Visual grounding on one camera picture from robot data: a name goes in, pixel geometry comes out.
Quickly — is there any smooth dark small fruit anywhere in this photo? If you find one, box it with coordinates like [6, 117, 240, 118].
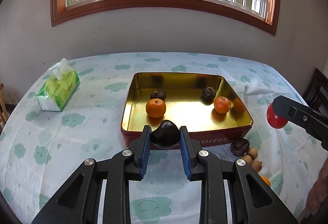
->
[150, 120, 181, 149]

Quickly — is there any red tomato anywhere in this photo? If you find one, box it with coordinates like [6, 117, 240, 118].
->
[266, 103, 288, 129]

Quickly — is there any small orange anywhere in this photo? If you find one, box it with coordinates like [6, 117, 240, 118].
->
[146, 98, 166, 118]

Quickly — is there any small dark wrinkled fruit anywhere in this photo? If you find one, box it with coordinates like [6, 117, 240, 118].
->
[150, 91, 166, 101]

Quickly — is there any large dark wrinkled fruit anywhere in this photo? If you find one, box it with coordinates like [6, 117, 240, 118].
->
[202, 87, 216, 101]

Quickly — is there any brown longan back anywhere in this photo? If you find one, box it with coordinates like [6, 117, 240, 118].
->
[247, 147, 258, 160]

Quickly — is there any brown longan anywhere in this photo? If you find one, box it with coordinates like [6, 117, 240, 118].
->
[247, 147, 258, 160]
[241, 154, 253, 165]
[251, 160, 262, 173]

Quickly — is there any brown longan front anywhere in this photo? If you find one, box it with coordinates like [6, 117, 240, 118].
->
[251, 160, 262, 173]

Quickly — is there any large orange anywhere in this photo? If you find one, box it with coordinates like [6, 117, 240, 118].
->
[260, 175, 271, 187]

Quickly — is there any person's right hand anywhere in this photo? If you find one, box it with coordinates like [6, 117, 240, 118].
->
[297, 160, 328, 222]

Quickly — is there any dark wooden chair right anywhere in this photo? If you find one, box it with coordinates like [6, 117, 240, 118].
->
[302, 69, 328, 116]

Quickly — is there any red gold toffee tin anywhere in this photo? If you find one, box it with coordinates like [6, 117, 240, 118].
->
[121, 72, 254, 146]

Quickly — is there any green tissue pack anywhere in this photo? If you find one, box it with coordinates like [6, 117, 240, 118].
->
[36, 58, 80, 112]

